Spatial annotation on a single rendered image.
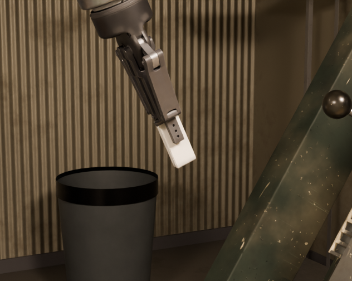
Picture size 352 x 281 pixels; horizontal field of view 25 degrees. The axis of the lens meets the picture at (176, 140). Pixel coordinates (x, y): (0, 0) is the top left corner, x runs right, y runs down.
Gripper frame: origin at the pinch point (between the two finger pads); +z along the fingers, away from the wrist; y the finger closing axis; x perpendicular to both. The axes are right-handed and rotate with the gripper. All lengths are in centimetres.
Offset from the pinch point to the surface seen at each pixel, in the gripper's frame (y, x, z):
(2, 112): 355, -9, 59
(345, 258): -14.4, -10.8, 20.3
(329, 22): 297, -188, 83
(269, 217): 5.6, -10.2, 19.9
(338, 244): -9.7, -12.7, 20.8
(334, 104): -11.8, -17.9, 1.8
